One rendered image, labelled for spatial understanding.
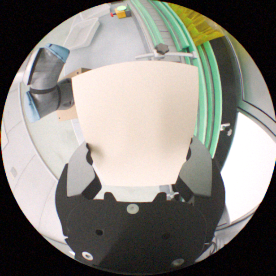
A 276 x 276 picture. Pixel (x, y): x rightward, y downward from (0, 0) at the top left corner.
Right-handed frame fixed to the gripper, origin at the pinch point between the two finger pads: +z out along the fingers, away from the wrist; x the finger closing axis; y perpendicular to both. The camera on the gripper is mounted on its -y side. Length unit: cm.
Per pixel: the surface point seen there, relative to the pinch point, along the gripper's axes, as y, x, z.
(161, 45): -14.9, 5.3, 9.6
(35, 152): 93, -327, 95
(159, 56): -13.3, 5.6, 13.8
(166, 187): 69, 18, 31
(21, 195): 125, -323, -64
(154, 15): -40.6, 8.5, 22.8
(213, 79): -10.3, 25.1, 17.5
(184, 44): -19.6, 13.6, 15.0
